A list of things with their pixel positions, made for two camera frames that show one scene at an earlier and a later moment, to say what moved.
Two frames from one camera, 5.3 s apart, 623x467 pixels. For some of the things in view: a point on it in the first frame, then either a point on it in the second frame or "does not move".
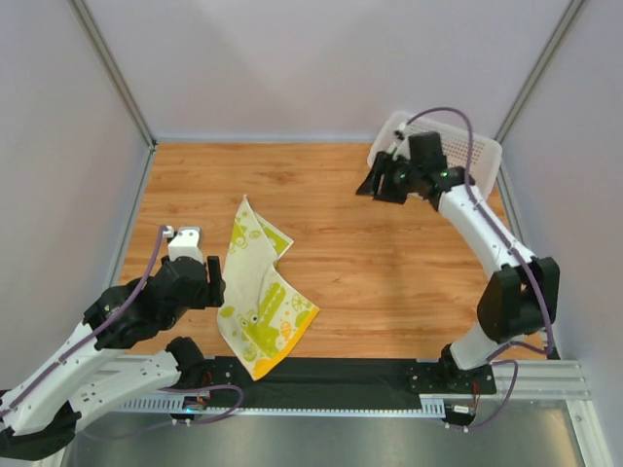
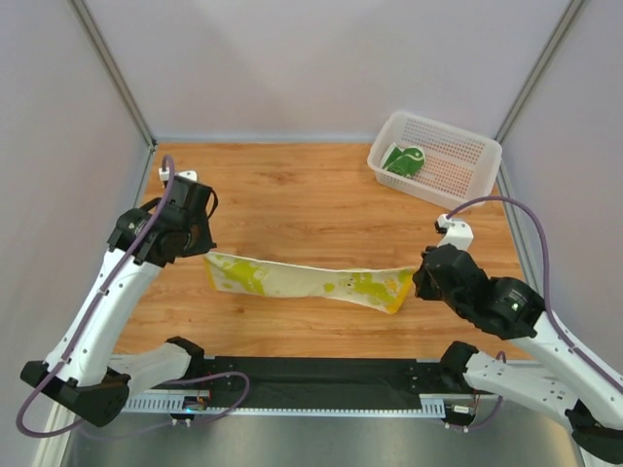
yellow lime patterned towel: (259, 312) → (383, 289)
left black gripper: (209, 289) → (202, 238)
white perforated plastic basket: (480, 157) does not move
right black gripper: (389, 177) → (427, 280)
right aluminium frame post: (534, 81) does not move
